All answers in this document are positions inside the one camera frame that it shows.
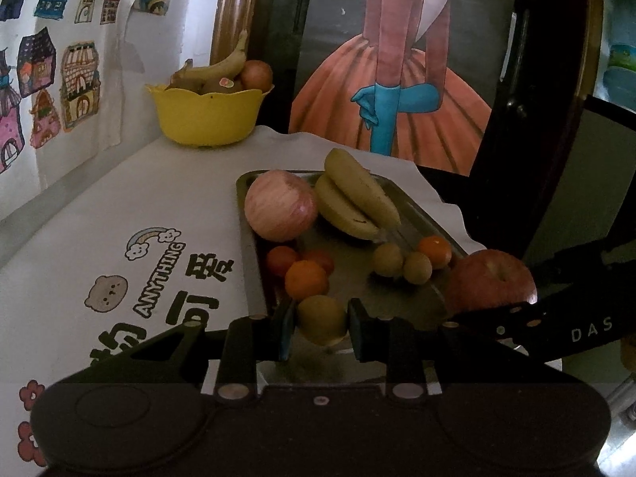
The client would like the teal plastic container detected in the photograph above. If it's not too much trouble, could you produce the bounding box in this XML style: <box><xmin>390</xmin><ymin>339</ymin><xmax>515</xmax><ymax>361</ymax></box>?
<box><xmin>603</xmin><ymin>0</ymin><xmax>636</xmax><ymax>97</ymax></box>

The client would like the red cherry tomato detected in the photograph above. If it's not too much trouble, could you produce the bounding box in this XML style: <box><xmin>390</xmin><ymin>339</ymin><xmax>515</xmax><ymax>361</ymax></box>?
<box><xmin>304</xmin><ymin>249</ymin><xmax>335</xmax><ymax>275</ymax></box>
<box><xmin>267</xmin><ymin>246</ymin><xmax>299</xmax><ymax>277</ymax></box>

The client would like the metal tray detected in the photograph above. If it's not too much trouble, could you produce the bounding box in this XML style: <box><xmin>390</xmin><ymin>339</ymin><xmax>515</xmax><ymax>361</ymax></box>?
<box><xmin>235</xmin><ymin>169</ymin><xmax>470</xmax><ymax>383</ymax></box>

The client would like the white printed tablecloth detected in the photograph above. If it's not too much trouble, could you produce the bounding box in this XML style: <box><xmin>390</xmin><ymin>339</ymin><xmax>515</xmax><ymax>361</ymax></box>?
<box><xmin>0</xmin><ymin>124</ymin><xmax>490</xmax><ymax>470</ymax></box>

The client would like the reddish round fruit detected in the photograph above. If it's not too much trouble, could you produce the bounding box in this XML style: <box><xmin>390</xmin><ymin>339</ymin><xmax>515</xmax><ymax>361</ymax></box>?
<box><xmin>240</xmin><ymin>60</ymin><xmax>274</xmax><ymax>93</ymax></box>

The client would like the wooden post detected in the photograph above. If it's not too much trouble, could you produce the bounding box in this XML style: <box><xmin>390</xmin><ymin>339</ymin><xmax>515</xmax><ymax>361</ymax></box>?
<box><xmin>210</xmin><ymin>0</ymin><xmax>260</xmax><ymax>68</ymax></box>

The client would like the girl in orange dress poster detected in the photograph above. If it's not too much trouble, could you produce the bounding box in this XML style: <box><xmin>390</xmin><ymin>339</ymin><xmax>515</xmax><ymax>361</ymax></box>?
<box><xmin>288</xmin><ymin>0</ymin><xmax>518</xmax><ymax>177</ymax></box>

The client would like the colourful houses drawing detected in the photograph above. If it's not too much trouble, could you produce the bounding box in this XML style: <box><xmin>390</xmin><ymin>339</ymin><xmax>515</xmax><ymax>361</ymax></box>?
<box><xmin>0</xmin><ymin>0</ymin><xmax>134</xmax><ymax>194</ymax></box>

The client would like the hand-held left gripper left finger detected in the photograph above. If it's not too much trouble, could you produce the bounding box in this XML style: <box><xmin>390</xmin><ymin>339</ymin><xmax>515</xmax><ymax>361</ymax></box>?
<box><xmin>74</xmin><ymin>301</ymin><xmax>299</xmax><ymax>402</ymax></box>

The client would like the long banana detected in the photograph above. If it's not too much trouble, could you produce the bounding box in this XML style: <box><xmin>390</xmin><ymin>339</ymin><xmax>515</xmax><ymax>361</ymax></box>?
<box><xmin>171</xmin><ymin>29</ymin><xmax>249</xmax><ymax>91</ymax></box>

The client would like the dark door frame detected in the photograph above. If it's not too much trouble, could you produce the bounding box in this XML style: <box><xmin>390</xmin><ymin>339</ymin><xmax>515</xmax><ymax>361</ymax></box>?
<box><xmin>467</xmin><ymin>0</ymin><xmax>604</xmax><ymax>259</ymax></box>

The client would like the yellow-green longan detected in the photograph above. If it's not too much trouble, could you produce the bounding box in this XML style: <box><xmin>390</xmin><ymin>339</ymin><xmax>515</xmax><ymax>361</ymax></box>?
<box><xmin>372</xmin><ymin>242</ymin><xmax>405</xmax><ymax>278</ymax></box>
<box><xmin>402</xmin><ymin>252</ymin><xmax>433</xmax><ymax>285</ymax></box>
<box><xmin>297</xmin><ymin>295</ymin><xmax>347</xmax><ymax>346</ymax></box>

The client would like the yellow plastic bowl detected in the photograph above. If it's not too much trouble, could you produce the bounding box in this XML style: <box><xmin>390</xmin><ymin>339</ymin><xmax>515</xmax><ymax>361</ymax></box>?
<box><xmin>145</xmin><ymin>83</ymin><xmax>275</xmax><ymax>148</ymax></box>

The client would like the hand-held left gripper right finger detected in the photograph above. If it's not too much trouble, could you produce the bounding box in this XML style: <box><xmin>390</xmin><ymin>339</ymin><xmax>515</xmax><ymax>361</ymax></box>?
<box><xmin>348</xmin><ymin>299</ymin><xmax>562</xmax><ymax>402</ymax></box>

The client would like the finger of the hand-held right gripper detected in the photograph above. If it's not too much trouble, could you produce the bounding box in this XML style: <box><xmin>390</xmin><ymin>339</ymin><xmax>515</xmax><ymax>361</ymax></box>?
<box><xmin>440</xmin><ymin>301</ymin><xmax>545</xmax><ymax>346</ymax></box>
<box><xmin>522</xmin><ymin>238</ymin><xmax>636</xmax><ymax>284</ymax></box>

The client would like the brown-tipped banana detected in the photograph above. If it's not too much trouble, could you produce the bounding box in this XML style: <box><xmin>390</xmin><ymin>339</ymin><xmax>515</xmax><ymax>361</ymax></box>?
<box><xmin>166</xmin><ymin>58</ymin><xmax>200</xmax><ymax>91</ymax></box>

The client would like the pale pink apple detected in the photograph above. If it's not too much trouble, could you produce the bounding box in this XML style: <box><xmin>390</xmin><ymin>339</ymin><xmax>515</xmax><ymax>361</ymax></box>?
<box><xmin>243</xmin><ymin>170</ymin><xmax>319</xmax><ymax>242</ymax></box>

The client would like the small orange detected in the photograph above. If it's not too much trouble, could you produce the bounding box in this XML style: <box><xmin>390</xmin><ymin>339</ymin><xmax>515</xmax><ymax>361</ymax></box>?
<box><xmin>416</xmin><ymin>235</ymin><xmax>453</xmax><ymax>269</ymax></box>
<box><xmin>285</xmin><ymin>260</ymin><xmax>330</xmax><ymax>302</ymax></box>

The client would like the dark red apple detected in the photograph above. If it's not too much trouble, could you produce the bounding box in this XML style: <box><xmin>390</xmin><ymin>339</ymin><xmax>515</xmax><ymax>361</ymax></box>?
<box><xmin>444</xmin><ymin>249</ymin><xmax>538</xmax><ymax>316</ymax></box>

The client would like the bunch of bananas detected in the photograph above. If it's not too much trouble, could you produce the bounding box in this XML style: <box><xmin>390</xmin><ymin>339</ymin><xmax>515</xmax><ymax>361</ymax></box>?
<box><xmin>314</xmin><ymin>148</ymin><xmax>402</xmax><ymax>242</ymax></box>

